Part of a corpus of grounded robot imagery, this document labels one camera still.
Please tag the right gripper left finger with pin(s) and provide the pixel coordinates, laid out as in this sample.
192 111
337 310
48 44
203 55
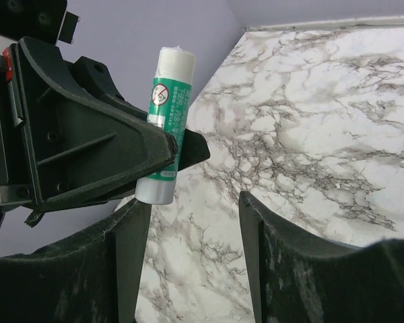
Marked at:
90 276

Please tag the green white glue stick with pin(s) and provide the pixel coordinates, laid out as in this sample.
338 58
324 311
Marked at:
169 106

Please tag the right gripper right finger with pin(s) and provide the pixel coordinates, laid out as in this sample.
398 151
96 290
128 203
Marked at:
296 276

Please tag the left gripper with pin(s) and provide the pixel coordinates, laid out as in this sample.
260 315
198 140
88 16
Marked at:
85 143

